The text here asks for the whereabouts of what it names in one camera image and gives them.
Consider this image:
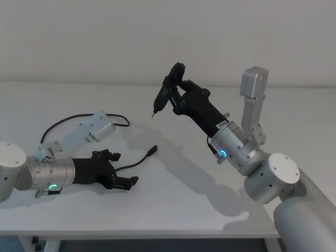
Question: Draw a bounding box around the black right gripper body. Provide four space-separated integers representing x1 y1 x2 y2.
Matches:
172 79 229 138

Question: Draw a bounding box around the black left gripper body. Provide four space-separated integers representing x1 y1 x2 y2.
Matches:
71 149 117 190

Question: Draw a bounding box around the black electric screwdriver tool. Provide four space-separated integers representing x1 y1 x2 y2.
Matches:
151 62 187 119

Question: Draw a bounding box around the black cable with plug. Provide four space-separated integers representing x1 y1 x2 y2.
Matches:
40 113 160 180

